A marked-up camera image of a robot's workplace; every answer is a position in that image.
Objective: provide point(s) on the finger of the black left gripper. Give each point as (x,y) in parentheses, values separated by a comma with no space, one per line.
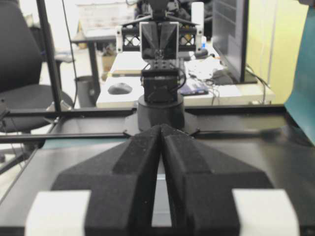
(149,40)
(168,40)

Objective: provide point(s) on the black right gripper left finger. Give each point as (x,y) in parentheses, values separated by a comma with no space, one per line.
(110,194)

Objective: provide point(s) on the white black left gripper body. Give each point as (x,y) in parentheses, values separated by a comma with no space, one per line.
(189,37)

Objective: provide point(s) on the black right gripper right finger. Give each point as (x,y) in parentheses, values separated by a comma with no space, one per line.
(219,195)

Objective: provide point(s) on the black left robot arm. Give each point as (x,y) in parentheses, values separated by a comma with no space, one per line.
(161,102)

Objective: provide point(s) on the blue booklet on desk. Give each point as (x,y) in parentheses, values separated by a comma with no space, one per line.
(193,87)

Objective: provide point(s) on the white office desk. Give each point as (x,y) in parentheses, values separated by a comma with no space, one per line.
(197,73)

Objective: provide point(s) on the black computer monitor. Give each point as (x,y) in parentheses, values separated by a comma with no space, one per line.
(229,37)

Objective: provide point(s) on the black computer mouse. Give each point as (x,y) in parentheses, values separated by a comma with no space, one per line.
(119,89)

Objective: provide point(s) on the teal backdrop cloth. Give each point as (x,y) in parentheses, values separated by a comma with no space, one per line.
(300,105)

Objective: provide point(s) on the black office chair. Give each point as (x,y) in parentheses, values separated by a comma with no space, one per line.
(20,63)

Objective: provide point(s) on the black vertical frame pole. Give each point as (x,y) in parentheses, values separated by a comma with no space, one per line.
(50,54)

